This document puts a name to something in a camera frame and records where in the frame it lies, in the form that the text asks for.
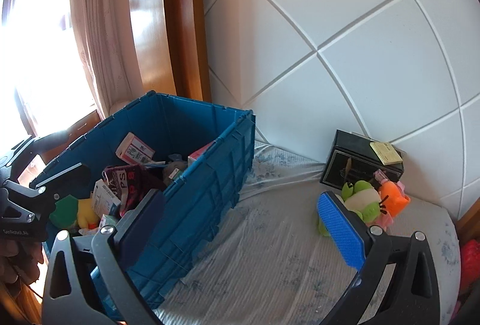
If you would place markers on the green frog plush toy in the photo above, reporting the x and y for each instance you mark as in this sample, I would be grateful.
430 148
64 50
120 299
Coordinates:
362 199

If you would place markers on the blue plastic storage crate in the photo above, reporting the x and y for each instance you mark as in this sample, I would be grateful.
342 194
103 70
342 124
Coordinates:
197 200

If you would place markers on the person's left hand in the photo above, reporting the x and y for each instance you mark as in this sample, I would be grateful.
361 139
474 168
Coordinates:
20 259

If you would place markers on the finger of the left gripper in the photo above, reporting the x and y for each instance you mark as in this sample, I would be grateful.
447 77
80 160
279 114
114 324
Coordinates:
69 180
41 145

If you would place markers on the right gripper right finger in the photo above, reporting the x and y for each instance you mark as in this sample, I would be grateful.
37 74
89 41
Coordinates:
412 296

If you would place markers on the beige curtain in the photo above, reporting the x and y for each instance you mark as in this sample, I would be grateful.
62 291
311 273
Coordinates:
105 43

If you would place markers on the orange plush toy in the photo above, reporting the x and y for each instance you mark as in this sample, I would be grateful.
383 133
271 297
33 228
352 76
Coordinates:
393 197

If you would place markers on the wooden headboard frame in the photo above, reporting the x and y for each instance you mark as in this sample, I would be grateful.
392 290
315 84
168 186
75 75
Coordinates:
170 43

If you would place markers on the pink tissue pack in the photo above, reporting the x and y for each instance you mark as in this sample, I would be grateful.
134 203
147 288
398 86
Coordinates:
194 156

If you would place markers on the green yellow plush in crate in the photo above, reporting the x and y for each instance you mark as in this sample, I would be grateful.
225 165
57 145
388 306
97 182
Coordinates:
71 212

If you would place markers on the pink box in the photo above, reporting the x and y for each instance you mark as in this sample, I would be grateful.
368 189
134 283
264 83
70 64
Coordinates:
132 150

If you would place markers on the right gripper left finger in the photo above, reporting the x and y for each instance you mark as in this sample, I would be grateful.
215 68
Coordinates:
85 273

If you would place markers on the black gift box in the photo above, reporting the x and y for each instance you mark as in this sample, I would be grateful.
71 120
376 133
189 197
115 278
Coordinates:
351 158

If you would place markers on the white blue medicine box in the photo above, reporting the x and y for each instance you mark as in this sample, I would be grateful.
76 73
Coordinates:
103 200

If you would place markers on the pink pig plush toy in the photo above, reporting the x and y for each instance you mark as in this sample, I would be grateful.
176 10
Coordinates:
384 221

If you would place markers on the yellow sticky note pad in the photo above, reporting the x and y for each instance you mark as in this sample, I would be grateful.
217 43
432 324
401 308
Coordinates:
386 153

